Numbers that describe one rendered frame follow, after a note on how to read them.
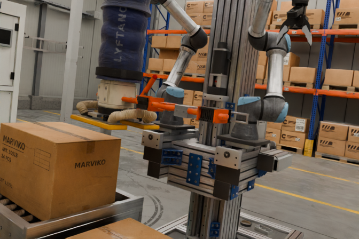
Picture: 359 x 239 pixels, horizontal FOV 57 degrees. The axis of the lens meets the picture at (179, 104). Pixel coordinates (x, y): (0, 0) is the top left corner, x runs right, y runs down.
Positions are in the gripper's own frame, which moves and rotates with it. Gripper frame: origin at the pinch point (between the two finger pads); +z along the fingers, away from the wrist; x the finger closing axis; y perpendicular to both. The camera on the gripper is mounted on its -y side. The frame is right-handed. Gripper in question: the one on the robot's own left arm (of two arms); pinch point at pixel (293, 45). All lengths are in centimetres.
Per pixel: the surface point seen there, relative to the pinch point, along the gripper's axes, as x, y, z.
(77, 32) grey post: 344, 150, -35
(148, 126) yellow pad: 52, -32, 44
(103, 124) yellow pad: 60, -53, 44
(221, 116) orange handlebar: 6, -50, 33
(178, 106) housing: 26, -47, 32
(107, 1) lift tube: 71, -47, -10
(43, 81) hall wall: 956, 506, 58
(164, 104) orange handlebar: 34, -46, 32
